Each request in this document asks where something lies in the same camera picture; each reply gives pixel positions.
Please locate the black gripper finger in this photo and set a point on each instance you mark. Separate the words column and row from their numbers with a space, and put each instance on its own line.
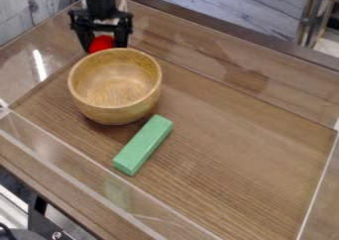
column 86, row 36
column 121, row 35

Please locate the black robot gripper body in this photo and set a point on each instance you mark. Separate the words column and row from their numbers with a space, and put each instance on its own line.
column 81, row 17

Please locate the red plush strawberry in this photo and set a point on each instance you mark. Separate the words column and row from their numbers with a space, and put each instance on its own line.
column 101, row 43

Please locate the light wooden bowl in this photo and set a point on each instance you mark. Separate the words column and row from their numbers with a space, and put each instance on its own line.
column 115, row 85

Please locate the green rectangular block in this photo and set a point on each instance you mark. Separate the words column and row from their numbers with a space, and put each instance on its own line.
column 143, row 144

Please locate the metal table leg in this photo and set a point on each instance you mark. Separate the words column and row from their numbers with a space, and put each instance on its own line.
column 313, row 22

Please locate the clear acrylic corner bracket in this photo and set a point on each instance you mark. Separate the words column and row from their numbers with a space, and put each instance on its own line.
column 122, row 6

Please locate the clear acrylic tray wall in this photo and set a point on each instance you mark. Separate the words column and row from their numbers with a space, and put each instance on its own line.
column 114, row 209

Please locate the black table leg bracket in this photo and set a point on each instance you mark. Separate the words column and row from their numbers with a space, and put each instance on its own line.
column 40, row 224

